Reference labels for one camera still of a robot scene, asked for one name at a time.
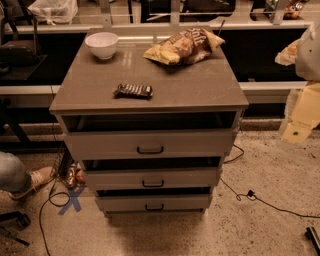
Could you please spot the black bag on shelf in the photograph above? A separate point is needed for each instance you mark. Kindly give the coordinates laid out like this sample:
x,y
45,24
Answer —
x,y
20,52

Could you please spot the grey drawer cabinet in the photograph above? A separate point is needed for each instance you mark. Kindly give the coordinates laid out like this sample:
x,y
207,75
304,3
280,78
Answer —
x,y
87,90

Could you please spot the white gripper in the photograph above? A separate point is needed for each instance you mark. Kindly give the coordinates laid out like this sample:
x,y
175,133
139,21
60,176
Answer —
x,y
309,56

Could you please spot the white plastic bag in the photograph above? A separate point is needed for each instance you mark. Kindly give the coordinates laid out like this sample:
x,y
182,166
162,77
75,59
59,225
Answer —
x,y
54,11

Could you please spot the office chair base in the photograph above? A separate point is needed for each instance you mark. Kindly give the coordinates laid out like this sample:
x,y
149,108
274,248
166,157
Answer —
x,y
16,219

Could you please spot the colourful items top right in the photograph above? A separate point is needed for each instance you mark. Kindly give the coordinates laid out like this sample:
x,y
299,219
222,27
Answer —
x,y
291,11

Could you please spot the white ceramic bowl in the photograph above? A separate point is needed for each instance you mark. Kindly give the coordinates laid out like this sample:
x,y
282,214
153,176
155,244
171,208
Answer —
x,y
102,45

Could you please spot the black object bottom right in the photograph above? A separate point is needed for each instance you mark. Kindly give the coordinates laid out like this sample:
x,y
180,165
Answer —
x,y
311,234

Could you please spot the dark candy bar wrapper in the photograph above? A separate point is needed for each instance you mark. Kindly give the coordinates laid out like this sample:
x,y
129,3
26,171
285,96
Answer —
x,y
133,91

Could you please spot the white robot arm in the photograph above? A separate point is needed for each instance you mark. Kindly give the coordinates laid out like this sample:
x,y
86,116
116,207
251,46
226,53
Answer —
x,y
307,63

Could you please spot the yellow brown chip bag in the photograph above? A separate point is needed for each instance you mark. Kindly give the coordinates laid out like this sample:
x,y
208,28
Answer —
x,y
185,48

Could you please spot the grey drawer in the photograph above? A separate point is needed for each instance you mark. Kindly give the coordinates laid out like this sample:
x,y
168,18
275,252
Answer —
x,y
153,173
162,135
154,200

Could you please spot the person leg in jeans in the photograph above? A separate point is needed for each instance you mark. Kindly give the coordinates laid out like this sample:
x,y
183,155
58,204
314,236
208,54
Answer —
x,y
13,174

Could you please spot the shiny snack packets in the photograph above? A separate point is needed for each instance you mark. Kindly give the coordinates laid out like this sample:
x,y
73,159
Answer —
x,y
74,176

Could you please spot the blue tape cross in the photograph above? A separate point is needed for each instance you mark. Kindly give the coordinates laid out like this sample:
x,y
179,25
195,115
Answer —
x,y
73,201

